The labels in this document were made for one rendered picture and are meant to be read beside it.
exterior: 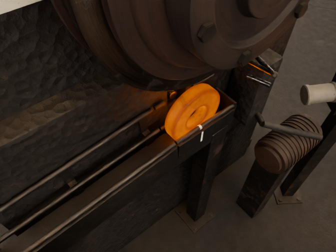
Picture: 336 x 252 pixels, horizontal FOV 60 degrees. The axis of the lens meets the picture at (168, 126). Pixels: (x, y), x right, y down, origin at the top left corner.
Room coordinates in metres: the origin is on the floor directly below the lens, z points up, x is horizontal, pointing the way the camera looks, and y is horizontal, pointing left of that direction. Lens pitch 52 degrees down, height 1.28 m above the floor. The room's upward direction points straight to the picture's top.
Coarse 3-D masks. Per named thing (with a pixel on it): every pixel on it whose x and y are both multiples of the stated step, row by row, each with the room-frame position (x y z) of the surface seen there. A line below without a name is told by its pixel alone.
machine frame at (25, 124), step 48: (48, 0) 0.42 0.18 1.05; (0, 48) 0.36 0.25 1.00; (48, 48) 0.40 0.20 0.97; (0, 96) 0.34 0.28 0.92; (48, 96) 0.38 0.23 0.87; (96, 96) 0.39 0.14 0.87; (144, 96) 0.45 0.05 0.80; (0, 144) 0.28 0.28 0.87; (48, 144) 0.31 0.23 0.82; (144, 144) 0.44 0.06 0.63; (240, 144) 0.76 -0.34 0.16; (0, 192) 0.24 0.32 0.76; (48, 192) 0.28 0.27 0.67; (144, 192) 0.43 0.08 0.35; (96, 240) 0.30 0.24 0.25
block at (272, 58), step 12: (264, 60) 0.58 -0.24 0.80; (276, 60) 0.58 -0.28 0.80; (240, 72) 0.60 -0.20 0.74; (252, 72) 0.57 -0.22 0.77; (264, 72) 0.55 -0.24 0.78; (240, 84) 0.59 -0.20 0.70; (252, 84) 0.57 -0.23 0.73; (240, 96) 0.59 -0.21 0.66; (252, 96) 0.56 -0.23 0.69; (264, 96) 0.58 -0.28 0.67; (240, 108) 0.58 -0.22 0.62; (252, 108) 0.56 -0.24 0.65; (240, 120) 0.57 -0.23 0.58; (252, 120) 0.57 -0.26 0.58
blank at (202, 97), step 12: (204, 84) 0.49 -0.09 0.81; (180, 96) 0.45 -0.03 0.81; (192, 96) 0.44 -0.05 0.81; (204, 96) 0.46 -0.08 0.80; (216, 96) 0.49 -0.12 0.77; (180, 108) 0.42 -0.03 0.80; (192, 108) 0.44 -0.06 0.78; (204, 108) 0.48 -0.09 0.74; (216, 108) 0.49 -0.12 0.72; (168, 120) 0.42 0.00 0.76; (180, 120) 0.41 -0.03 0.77; (192, 120) 0.46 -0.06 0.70; (204, 120) 0.47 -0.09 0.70; (168, 132) 0.41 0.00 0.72; (180, 132) 0.41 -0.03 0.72
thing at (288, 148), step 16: (304, 128) 0.57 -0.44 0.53; (320, 128) 0.58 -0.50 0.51; (256, 144) 0.54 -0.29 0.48; (272, 144) 0.51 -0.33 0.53; (288, 144) 0.51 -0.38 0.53; (304, 144) 0.52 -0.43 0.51; (256, 160) 0.54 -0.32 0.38; (272, 160) 0.48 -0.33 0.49; (288, 160) 0.47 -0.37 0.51; (256, 176) 0.52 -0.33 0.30; (272, 176) 0.48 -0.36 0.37; (240, 192) 0.54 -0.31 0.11; (256, 192) 0.50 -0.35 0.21; (272, 192) 0.51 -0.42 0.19; (256, 208) 0.47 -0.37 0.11
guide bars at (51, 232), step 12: (228, 108) 0.50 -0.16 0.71; (192, 132) 0.42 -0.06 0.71; (156, 156) 0.35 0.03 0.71; (144, 168) 0.34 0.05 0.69; (120, 180) 0.30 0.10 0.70; (108, 192) 0.27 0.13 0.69; (96, 204) 0.25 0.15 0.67; (72, 216) 0.22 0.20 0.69; (60, 228) 0.20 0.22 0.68; (36, 240) 0.18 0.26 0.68
